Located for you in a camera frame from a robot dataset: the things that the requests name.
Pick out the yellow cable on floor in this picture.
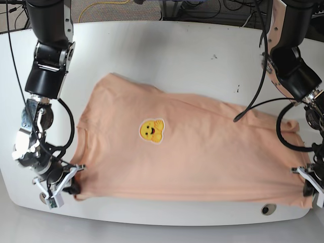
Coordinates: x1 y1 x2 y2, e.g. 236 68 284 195
78 0 130 23

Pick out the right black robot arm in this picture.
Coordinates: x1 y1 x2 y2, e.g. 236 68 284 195
12 1 85 208

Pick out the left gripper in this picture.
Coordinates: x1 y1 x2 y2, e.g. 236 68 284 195
291 164 323 197

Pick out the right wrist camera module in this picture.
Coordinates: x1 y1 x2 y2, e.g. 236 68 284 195
45 194 64 210

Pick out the peach orange t-shirt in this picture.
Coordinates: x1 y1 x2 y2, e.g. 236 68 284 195
72 74 312 208

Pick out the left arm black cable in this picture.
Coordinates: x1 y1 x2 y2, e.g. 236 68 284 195
232 0 314 153

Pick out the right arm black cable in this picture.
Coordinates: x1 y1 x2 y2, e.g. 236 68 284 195
5 0 77 165

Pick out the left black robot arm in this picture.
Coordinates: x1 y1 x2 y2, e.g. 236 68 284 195
265 1 323 196

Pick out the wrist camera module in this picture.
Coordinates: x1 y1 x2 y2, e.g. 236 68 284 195
45 194 64 210
316 193 324 208

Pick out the black tripod stand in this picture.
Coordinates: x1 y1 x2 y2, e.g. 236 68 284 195
1 4 30 32

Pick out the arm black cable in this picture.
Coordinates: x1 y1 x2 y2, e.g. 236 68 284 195
5 0 77 165
232 0 314 153

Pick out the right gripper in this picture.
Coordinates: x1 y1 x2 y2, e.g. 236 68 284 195
31 163 86 196

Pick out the right table cable grommet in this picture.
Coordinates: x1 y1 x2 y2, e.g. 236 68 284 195
261 204 276 216

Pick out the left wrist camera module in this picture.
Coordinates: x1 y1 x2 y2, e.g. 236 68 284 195
316 193 324 208

